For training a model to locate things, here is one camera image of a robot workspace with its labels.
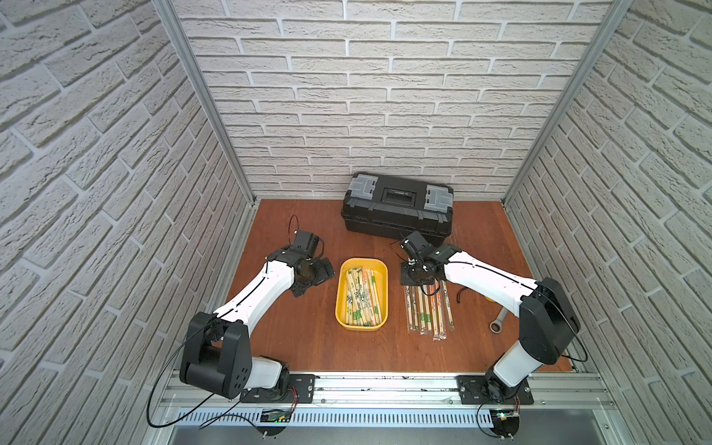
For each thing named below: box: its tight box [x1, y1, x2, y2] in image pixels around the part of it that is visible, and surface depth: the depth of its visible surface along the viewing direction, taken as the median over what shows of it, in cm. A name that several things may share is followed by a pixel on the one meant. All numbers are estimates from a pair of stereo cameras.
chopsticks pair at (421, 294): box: [417, 285, 427, 336], surface depth 89 cm
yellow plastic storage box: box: [334, 256, 390, 332], surface depth 91 cm
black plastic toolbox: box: [341, 173, 455, 242], surface depth 99 cm
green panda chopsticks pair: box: [442, 279, 456, 332], surface depth 89 cm
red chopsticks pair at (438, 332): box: [430, 289, 447, 342], surface depth 88 cm
